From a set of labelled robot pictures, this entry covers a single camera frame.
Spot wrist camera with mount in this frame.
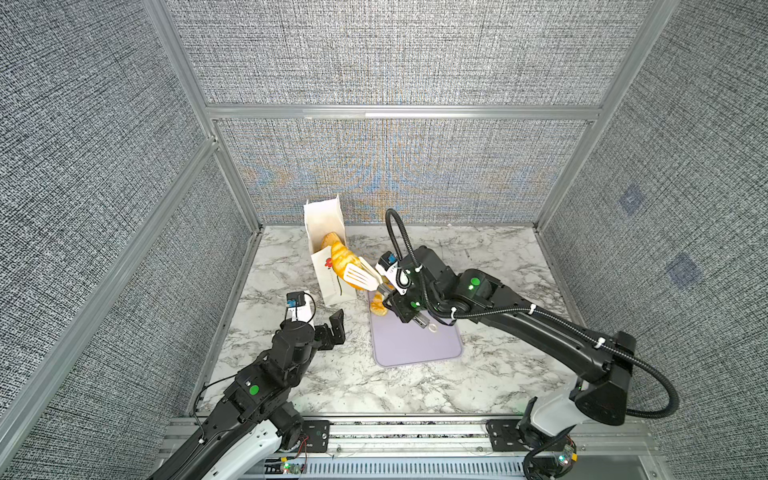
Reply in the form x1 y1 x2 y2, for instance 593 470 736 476
284 291 316 325
375 251 411 295

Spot lilac plastic tray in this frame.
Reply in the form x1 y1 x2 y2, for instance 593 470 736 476
370 311 463 367

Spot white paper bag with rose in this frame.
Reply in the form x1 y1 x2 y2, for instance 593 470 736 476
304 197 357 307

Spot black corrugated cable conduit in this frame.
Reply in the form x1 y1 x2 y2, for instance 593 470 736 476
384 208 681 480

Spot metal tongs with white tips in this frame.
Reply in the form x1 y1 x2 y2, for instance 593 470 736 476
340 257 439 332

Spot croissant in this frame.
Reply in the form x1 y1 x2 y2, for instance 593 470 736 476
322 232 363 279

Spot braided bread roll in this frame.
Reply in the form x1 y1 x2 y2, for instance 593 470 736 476
369 292 389 317

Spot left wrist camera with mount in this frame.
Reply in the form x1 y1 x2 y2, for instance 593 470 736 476
284 291 316 325

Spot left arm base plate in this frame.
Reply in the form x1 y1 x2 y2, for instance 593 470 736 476
282 420 331 455

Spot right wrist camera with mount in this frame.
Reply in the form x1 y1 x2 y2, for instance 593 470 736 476
375 251 411 295

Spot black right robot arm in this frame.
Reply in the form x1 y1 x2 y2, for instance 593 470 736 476
382 246 635 446

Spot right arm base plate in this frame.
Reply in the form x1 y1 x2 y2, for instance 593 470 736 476
485 396 586 471

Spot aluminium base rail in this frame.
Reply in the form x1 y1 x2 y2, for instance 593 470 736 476
151 414 673 479

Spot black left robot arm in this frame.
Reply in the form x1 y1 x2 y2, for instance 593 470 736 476
149 310 346 479

